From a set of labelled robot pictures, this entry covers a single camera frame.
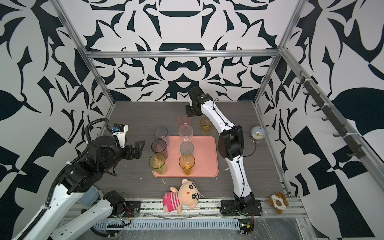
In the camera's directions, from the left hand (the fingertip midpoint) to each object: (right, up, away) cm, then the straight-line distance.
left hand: (135, 138), depth 67 cm
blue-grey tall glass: (+7, 0, +20) cm, 22 cm away
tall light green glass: (+7, -14, +13) cm, 20 cm away
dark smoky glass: (+6, -8, +22) cm, 24 cm away
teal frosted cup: (+22, -7, +15) cm, 28 cm away
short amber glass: (+34, +5, +37) cm, 51 cm away
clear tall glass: (+22, 0, +18) cm, 28 cm away
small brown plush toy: (+67, -32, +7) cm, 75 cm away
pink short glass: (+20, +7, +34) cm, 40 cm away
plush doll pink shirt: (+23, -27, +4) cm, 36 cm away
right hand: (+24, +13, +28) cm, 39 cm away
